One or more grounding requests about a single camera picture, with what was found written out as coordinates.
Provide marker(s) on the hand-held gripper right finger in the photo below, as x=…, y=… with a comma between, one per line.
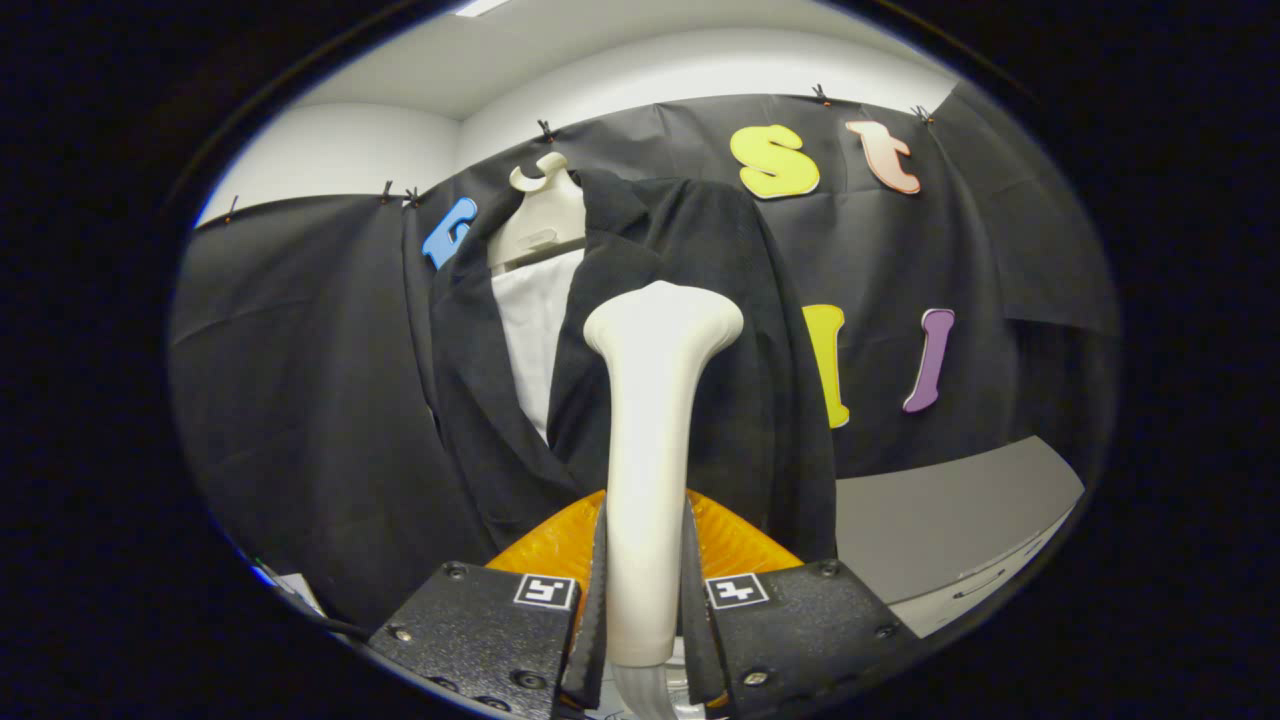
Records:
x=800, y=630

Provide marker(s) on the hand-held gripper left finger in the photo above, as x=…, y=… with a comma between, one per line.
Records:
x=470, y=630

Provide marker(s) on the cream plastic hanger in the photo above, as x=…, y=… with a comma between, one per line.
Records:
x=545, y=220

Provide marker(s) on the white garment steamer wand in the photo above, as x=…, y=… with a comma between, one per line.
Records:
x=650, y=450

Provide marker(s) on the grey cabinet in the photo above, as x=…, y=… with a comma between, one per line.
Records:
x=940, y=520

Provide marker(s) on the ceiling light panel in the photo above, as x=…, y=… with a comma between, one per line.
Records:
x=480, y=6

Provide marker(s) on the row of black clips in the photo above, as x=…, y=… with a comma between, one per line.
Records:
x=546, y=131

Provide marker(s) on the black jacket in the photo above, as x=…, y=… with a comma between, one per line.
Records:
x=740, y=400

